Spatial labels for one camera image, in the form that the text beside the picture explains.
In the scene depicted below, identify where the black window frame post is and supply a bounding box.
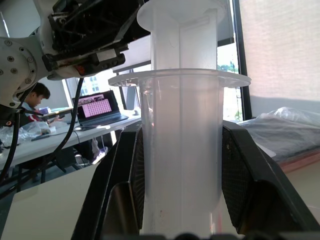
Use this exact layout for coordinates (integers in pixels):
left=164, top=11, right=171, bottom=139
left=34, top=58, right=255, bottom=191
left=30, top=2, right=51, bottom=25
left=231, top=0, right=253, bottom=121

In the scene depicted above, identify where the crumpled clear plastic bag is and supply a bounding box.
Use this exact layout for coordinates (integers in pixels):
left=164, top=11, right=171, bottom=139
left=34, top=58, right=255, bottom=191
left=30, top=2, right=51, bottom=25
left=0, top=121, right=58, bottom=146

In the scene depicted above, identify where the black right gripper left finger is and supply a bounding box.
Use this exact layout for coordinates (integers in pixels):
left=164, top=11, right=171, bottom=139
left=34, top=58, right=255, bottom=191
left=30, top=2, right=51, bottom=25
left=71, top=123, right=146, bottom=240

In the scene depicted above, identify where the grey plastic-wrapped bundle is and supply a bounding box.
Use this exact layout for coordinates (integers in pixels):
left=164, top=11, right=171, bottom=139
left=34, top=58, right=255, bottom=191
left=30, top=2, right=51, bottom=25
left=238, top=106, right=320, bottom=162

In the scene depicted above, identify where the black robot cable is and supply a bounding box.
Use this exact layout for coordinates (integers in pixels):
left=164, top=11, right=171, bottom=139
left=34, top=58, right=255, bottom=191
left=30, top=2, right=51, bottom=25
left=0, top=77, right=85, bottom=200

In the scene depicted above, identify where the beige roller blind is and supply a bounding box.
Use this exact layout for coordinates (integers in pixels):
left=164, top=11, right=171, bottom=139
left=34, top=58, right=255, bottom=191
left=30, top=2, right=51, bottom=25
left=238, top=0, right=320, bottom=103

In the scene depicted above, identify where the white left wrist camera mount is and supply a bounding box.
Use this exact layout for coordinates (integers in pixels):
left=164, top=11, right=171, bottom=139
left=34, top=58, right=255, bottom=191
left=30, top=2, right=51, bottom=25
left=31, top=0, right=85, bottom=81

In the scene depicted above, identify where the white office desk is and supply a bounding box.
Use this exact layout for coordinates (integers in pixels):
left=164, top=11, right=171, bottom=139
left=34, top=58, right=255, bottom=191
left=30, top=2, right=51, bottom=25
left=0, top=114, right=143, bottom=171

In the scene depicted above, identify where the white syringe plunger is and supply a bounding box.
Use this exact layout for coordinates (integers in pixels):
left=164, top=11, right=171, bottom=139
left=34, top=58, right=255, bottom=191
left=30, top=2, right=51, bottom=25
left=136, top=0, right=226, bottom=76

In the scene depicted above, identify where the open black laptop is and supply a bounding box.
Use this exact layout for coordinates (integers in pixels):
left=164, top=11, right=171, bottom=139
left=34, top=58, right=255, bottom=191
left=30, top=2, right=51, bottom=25
left=72, top=90, right=130, bottom=132

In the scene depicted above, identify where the person in dark jacket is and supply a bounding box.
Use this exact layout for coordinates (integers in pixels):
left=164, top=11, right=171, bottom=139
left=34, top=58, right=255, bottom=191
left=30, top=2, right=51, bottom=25
left=19, top=82, right=66, bottom=127

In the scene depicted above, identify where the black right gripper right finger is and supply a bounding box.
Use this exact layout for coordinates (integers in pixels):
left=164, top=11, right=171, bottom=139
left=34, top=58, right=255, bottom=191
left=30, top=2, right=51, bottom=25
left=221, top=119, right=320, bottom=236

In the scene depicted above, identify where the clear plastic syringe barrel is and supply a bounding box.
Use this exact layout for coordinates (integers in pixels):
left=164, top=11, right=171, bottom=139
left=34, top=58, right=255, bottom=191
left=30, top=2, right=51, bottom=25
left=107, top=67, right=252, bottom=238

